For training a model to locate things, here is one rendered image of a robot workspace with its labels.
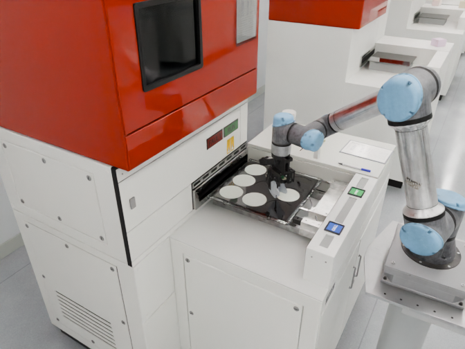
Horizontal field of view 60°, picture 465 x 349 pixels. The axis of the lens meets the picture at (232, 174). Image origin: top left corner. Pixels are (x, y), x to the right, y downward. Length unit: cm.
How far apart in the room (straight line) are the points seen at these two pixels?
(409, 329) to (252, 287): 61
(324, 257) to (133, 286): 70
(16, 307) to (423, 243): 219
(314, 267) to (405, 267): 30
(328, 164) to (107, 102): 102
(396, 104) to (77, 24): 86
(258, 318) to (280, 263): 24
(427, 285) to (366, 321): 104
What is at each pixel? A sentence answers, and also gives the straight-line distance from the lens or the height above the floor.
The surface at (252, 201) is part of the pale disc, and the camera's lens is 165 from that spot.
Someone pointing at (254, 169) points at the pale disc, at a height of 90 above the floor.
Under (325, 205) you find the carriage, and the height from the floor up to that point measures 88.
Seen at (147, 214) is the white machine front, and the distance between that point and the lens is 146.
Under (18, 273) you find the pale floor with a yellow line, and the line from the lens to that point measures 293.
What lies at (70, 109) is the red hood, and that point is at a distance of 132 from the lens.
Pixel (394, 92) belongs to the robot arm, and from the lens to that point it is 117.
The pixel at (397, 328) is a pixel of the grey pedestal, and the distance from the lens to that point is 175.
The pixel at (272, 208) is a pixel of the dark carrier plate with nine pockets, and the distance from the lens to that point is 161.
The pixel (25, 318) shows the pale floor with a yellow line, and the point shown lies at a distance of 264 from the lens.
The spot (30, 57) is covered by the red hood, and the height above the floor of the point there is 152.
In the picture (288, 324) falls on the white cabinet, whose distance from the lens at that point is 154.
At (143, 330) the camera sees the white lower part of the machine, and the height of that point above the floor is 48.
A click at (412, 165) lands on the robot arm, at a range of 124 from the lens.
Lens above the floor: 184
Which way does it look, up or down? 31 degrees down
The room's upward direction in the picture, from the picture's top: straight up
